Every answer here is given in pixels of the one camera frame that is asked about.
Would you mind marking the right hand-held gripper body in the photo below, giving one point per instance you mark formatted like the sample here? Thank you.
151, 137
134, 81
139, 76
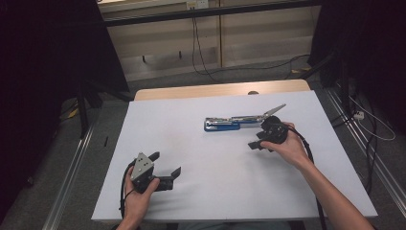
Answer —
274, 129

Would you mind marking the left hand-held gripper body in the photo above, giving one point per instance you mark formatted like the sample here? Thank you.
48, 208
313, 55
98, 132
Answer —
142, 169

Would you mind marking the blue stapler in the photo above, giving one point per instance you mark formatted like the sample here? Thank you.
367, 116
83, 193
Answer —
223, 124

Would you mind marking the person's right hand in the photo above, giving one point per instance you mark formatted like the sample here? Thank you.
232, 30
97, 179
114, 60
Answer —
292, 148

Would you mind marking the person's left hand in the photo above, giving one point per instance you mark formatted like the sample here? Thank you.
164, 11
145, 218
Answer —
137, 204

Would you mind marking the white table cover sheet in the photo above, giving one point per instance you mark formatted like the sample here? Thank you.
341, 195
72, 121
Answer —
217, 179

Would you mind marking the dark table grommet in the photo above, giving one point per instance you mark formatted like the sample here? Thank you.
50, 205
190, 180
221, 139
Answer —
253, 93

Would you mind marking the small black floor item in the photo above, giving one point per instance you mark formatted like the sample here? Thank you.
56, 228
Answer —
106, 141

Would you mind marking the yellow floor tape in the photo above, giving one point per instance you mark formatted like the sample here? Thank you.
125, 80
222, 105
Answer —
73, 113
301, 69

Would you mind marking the light wooden table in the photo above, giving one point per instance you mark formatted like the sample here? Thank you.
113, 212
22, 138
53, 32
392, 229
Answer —
207, 90

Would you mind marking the person's grey trousers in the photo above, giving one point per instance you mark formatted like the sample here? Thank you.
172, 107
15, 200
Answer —
233, 226

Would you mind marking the black metal stand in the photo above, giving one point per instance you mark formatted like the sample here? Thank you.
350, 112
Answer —
83, 108
343, 83

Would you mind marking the white plug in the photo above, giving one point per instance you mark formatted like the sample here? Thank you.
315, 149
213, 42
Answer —
359, 115

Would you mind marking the black caster wheel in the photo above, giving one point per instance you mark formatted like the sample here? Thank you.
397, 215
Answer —
29, 182

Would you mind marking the black curtain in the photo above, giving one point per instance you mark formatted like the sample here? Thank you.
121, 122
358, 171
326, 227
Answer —
38, 80
370, 38

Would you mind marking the black horizontal bar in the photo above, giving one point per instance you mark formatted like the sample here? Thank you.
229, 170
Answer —
207, 12

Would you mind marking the aluminium floor rail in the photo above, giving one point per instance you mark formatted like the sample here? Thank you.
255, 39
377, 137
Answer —
68, 182
364, 140

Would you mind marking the white wall socket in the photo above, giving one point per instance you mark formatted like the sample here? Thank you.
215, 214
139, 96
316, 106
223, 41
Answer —
197, 4

